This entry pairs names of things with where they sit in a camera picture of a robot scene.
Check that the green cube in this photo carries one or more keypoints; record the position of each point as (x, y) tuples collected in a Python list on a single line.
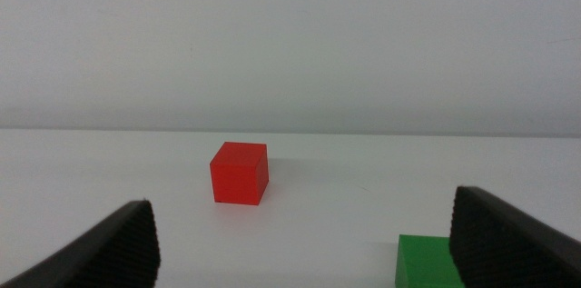
[(422, 261)]

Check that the red cube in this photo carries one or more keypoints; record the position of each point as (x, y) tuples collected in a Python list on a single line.
[(236, 179)]

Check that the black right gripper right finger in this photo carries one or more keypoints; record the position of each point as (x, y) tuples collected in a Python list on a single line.
[(499, 242)]

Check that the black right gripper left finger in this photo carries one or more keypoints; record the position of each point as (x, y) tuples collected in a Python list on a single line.
[(118, 251)]

